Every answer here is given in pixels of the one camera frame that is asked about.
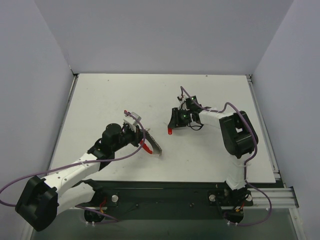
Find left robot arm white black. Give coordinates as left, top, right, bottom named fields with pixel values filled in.
left=15, top=123, right=147, bottom=232

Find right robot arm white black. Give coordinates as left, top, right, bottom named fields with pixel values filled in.
left=167, top=95, right=259, bottom=191

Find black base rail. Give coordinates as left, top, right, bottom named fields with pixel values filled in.
left=81, top=179, right=253, bottom=221

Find small key red cap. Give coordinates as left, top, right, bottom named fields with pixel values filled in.
left=164, top=122, right=173, bottom=135

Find metal key holder red handle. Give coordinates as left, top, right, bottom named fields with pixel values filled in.
left=140, top=129, right=162, bottom=157

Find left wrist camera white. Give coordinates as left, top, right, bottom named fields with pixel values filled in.
left=123, top=111, right=142, bottom=132

